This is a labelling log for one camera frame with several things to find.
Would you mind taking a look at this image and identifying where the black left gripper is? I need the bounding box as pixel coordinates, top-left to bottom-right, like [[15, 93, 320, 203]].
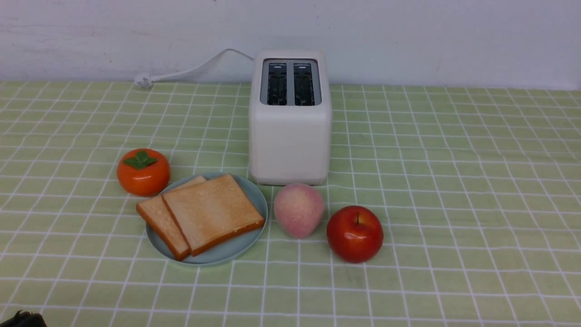
[[0, 310, 46, 327]]

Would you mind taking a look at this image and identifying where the toast slice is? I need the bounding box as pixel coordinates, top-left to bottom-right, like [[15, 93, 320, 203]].
[[162, 174, 265, 257], [136, 195, 212, 262]]

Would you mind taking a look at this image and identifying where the orange persimmon with green leaf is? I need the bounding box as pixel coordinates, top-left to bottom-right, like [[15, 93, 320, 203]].
[[116, 148, 171, 197]]

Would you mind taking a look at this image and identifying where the light blue round plate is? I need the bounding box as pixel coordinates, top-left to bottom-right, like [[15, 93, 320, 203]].
[[146, 173, 268, 267]]

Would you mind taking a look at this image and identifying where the pink peach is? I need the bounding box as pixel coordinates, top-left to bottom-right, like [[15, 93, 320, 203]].
[[274, 183, 325, 239]]

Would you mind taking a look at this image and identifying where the red apple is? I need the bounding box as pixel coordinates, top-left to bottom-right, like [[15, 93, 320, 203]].
[[326, 205, 384, 263]]

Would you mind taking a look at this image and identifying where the white two-slot toaster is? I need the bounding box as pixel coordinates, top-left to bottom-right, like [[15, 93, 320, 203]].
[[248, 50, 333, 185]]

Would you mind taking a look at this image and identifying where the white power cord with plug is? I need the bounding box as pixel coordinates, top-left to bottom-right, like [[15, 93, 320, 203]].
[[134, 48, 255, 89]]

